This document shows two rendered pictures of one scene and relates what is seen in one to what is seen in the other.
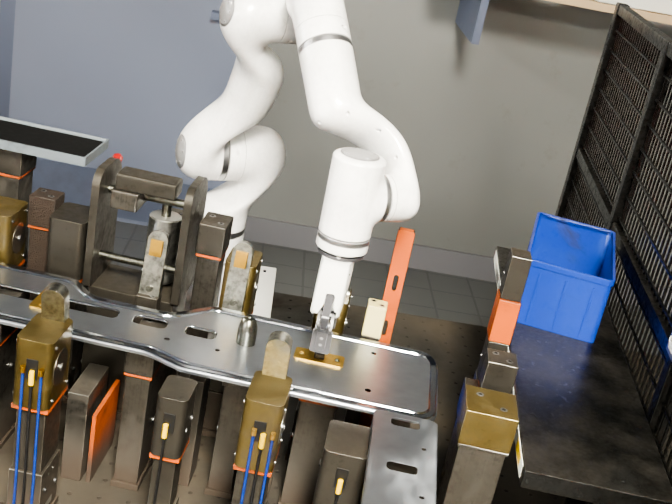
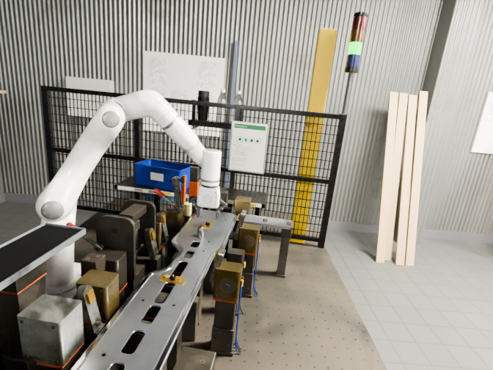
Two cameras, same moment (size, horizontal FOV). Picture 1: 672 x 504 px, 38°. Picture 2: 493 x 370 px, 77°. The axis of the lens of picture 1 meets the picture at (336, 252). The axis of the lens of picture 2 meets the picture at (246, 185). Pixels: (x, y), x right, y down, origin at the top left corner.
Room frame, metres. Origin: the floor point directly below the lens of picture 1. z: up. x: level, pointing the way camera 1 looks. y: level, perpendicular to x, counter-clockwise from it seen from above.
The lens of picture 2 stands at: (1.19, 1.33, 1.60)
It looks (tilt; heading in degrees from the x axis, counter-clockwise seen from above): 16 degrees down; 274
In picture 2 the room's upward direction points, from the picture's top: 5 degrees clockwise
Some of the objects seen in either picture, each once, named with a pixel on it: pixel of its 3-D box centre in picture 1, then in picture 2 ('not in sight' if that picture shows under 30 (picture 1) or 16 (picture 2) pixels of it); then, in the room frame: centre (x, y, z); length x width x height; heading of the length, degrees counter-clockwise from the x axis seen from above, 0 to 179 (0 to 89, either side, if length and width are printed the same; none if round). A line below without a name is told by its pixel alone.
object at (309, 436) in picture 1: (311, 438); not in sight; (1.45, -0.02, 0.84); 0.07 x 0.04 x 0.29; 88
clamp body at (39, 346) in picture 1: (34, 430); (229, 310); (1.27, 0.40, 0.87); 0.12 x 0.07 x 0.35; 178
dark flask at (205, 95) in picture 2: not in sight; (203, 105); (1.65, -0.66, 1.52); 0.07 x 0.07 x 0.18
